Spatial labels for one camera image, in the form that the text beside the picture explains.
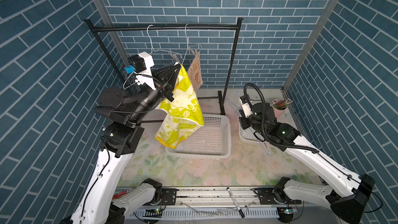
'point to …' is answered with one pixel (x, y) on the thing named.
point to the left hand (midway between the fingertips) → (185, 67)
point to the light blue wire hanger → (255, 135)
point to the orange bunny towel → (194, 71)
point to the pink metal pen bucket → (278, 113)
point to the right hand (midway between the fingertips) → (242, 110)
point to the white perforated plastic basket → (213, 140)
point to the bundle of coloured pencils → (282, 103)
